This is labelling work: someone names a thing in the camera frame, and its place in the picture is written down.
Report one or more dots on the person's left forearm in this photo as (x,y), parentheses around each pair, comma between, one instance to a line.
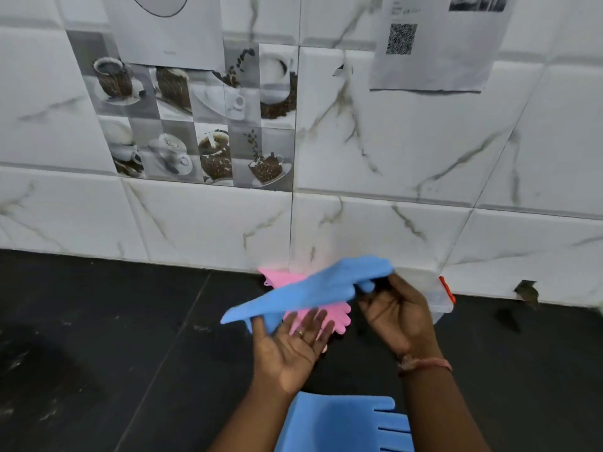
(256,423)

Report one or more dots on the white paper sheet oval print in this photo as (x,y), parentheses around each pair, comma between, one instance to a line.
(165,35)

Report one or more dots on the person's right thumb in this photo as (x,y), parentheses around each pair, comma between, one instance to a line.
(370,301)

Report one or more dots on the person's right hand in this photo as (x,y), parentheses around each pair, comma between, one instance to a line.
(400,322)

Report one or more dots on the person's left hand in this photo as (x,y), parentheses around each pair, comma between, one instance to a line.
(285,360)

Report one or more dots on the person's right forearm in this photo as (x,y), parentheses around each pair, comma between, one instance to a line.
(440,411)

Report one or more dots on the white paper sheet square code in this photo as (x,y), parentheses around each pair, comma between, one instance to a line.
(438,46)

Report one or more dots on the blue silicone glove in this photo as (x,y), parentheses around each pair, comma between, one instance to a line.
(320,289)
(344,426)

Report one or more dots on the clear plastic container orange clip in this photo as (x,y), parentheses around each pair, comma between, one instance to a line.
(436,296)

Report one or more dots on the pink silicone glove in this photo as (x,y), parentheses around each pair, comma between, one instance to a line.
(282,279)

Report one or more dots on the person's left thumb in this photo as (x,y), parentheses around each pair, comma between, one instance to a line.
(259,331)

